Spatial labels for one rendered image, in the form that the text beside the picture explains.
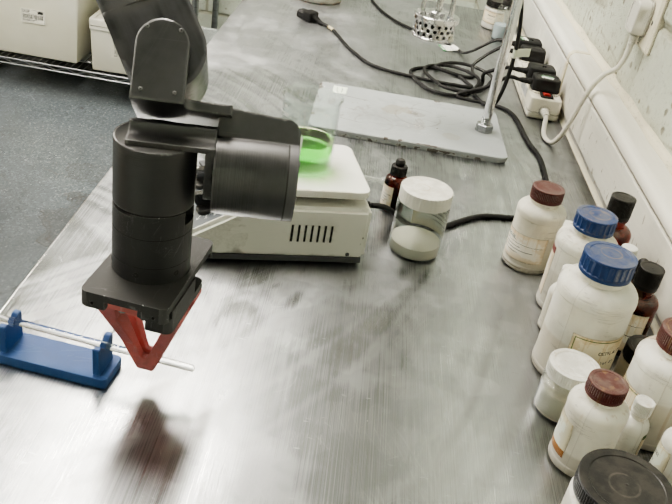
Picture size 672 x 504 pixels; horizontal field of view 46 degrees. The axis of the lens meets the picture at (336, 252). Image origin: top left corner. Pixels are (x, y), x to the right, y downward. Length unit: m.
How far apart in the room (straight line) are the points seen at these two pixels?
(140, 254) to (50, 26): 2.63
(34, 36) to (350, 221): 2.48
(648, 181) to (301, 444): 0.55
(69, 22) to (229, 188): 2.62
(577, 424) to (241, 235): 0.38
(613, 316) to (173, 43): 0.43
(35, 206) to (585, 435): 2.02
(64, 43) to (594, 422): 2.75
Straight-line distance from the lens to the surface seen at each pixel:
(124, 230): 0.57
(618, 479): 0.60
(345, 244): 0.84
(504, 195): 1.10
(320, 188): 0.81
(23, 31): 3.22
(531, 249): 0.91
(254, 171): 0.53
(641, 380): 0.71
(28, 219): 2.40
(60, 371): 0.68
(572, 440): 0.67
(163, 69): 0.54
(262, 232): 0.82
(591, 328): 0.73
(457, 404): 0.71
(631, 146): 1.09
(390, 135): 1.18
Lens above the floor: 1.20
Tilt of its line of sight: 31 degrees down
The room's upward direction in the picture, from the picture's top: 10 degrees clockwise
